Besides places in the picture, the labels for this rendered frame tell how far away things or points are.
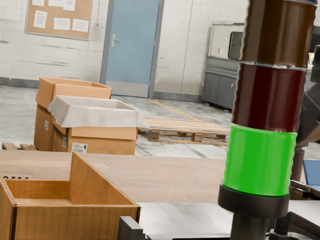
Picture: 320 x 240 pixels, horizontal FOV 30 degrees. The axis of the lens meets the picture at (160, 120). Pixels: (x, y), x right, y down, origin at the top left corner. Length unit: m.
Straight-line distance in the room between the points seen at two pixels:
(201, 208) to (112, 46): 10.88
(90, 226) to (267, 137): 0.28
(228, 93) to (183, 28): 1.79
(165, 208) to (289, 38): 0.47
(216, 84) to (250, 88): 11.29
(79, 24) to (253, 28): 11.16
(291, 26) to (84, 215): 0.30
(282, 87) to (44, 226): 0.30
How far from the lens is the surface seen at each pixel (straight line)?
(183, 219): 0.72
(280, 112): 0.32
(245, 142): 0.33
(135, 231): 0.44
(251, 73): 0.32
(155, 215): 0.73
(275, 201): 0.33
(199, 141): 7.08
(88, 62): 11.56
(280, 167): 0.33
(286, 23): 0.32
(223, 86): 11.33
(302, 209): 0.59
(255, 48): 0.32
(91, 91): 4.65
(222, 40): 11.67
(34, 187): 0.80
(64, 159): 1.07
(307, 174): 0.69
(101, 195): 0.67
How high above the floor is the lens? 1.13
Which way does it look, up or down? 7 degrees down
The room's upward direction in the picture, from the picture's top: 7 degrees clockwise
